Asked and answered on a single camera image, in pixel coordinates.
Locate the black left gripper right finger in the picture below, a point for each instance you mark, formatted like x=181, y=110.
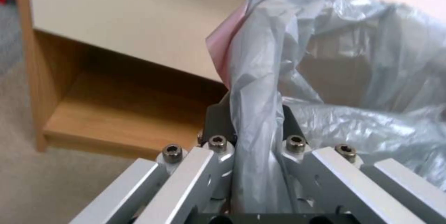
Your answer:
x=334, y=182

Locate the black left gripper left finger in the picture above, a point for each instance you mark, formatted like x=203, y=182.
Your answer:
x=181, y=179

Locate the grey translucent garbage bag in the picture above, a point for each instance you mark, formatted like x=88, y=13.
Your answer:
x=348, y=59

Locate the pink trash can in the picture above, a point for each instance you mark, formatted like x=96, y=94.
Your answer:
x=223, y=38

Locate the wooden cabinet with white panel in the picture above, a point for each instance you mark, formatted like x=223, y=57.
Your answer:
x=104, y=59

